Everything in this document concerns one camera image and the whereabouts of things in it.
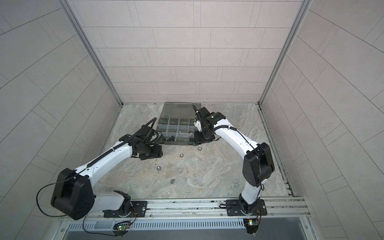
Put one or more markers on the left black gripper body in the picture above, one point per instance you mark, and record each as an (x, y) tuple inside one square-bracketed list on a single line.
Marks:
[(150, 151)]

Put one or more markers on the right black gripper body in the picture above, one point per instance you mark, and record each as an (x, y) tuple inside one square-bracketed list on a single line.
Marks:
[(204, 135)]

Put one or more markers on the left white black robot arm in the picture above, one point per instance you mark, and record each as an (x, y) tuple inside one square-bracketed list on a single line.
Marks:
[(74, 193)]

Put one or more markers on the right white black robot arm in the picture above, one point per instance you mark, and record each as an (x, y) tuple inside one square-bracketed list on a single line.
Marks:
[(258, 163)]

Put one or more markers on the grey plastic organizer box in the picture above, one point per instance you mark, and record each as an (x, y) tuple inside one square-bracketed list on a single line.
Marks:
[(177, 123)]

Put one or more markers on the left controller board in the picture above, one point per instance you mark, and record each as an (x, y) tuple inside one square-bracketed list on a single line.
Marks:
[(121, 228)]

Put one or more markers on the controller board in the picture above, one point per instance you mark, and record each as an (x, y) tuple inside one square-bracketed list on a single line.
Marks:
[(251, 225), (121, 228)]

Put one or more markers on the right controller board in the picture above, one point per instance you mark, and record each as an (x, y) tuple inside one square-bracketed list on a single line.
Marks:
[(251, 225)]

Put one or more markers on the aluminium mounting rail frame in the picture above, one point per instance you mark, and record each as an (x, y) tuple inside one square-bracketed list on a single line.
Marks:
[(191, 214)]

